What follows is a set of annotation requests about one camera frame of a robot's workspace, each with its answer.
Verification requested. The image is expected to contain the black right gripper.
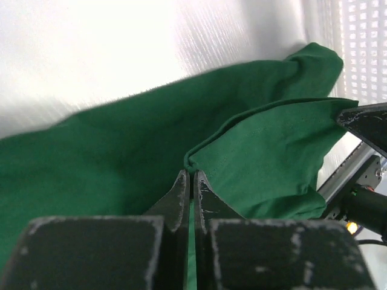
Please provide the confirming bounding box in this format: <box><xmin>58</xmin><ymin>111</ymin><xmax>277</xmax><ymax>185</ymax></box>
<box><xmin>322</xmin><ymin>103</ymin><xmax>387</xmax><ymax>242</ymax></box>

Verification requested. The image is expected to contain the green t shirt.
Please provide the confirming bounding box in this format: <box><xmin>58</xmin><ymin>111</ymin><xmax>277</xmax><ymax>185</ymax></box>
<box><xmin>1</xmin><ymin>43</ymin><xmax>358</xmax><ymax>289</ymax></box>

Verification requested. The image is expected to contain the white perforated plastic basket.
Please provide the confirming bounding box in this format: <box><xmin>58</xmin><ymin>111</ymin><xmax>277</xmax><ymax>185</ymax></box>
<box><xmin>302</xmin><ymin>0</ymin><xmax>386</xmax><ymax>105</ymax></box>

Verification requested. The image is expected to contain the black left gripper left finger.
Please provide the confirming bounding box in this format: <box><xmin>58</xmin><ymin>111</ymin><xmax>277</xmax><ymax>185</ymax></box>
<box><xmin>1</xmin><ymin>170</ymin><xmax>190</xmax><ymax>289</ymax></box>

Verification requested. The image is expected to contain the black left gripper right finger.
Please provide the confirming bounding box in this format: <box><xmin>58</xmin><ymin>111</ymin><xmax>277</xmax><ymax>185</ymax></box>
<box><xmin>193</xmin><ymin>170</ymin><xmax>376</xmax><ymax>289</ymax></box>

